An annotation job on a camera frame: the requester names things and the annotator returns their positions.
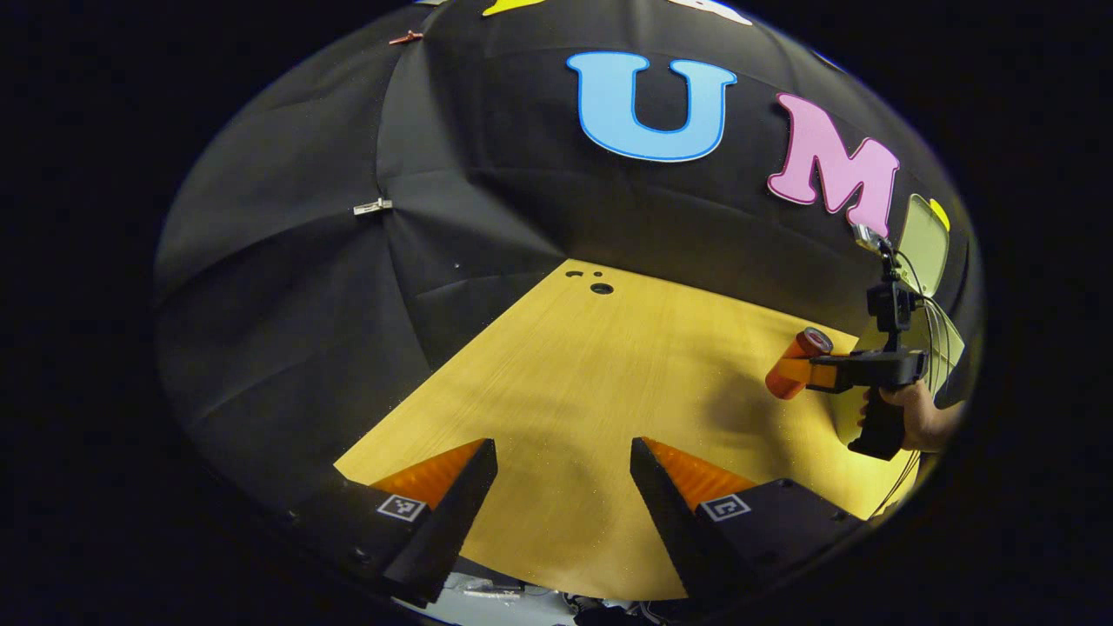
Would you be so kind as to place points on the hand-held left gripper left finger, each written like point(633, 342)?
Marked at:
point(439, 530)

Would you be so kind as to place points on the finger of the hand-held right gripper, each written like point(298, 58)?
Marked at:
point(822, 376)

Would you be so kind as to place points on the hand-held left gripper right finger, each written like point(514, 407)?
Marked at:
point(674, 530)

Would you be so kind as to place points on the red pop can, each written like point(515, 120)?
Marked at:
point(798, 346)

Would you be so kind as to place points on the wooden desktop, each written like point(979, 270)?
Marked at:
point(609, 365)

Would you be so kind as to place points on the silver metal clip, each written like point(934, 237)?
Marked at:
point(372, 206)

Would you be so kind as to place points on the black backdrop cloth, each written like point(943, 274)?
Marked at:
point(522, 191)

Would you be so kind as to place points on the red clip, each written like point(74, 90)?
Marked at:
point(405, 37)

